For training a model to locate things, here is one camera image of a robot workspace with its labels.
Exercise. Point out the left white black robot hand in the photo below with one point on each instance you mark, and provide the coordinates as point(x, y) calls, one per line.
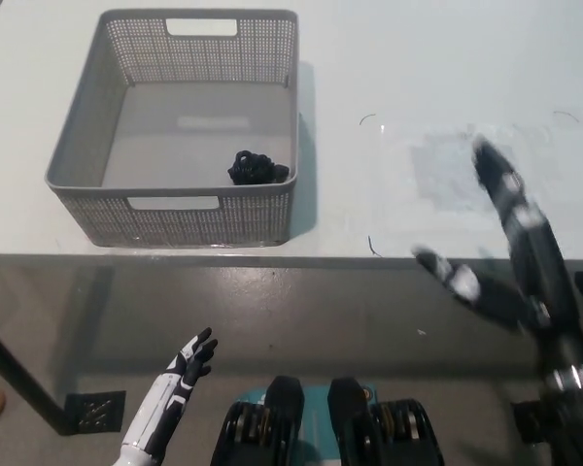
point(172, 388)

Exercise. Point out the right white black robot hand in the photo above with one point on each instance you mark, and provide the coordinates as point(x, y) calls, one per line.
point(539, 291)

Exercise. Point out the black table foot plate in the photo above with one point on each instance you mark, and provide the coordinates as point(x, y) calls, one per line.
point(96, 411)
point(527, 420)

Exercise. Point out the black metal table leg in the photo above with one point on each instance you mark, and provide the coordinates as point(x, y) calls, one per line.
point(24, 376)

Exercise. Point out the grey perforated plastic basket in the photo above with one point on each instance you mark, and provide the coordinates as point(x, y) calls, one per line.
point(194, 141)

